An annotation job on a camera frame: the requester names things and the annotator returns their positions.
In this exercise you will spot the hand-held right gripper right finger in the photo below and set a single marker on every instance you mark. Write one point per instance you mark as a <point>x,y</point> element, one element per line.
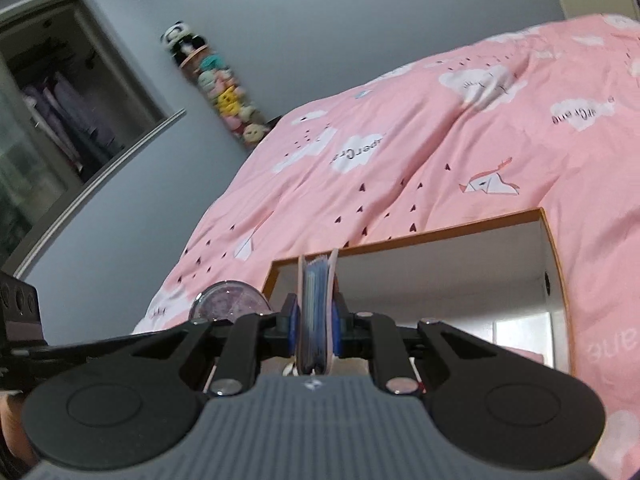
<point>336,331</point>

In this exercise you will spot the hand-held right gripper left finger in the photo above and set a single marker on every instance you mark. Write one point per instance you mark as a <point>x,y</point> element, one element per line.
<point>287,331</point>

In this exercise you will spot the orange-edged cardboard box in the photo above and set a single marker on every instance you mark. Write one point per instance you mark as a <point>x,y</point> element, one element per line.
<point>425,270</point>

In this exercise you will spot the clear glitter dome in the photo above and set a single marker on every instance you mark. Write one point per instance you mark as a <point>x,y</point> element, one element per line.
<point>225,302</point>

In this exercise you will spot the pink cloud-print blanket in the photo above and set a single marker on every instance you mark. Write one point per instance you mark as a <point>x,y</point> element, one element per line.
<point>400,170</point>

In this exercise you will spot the wardrobe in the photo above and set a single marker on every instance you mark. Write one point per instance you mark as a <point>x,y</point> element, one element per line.
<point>65,125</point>

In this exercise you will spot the hanging clothes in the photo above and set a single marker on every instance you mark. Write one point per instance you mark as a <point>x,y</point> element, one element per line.
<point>70,120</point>

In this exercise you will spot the hanging column of plush toys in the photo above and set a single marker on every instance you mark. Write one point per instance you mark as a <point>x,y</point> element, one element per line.
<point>220,90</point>

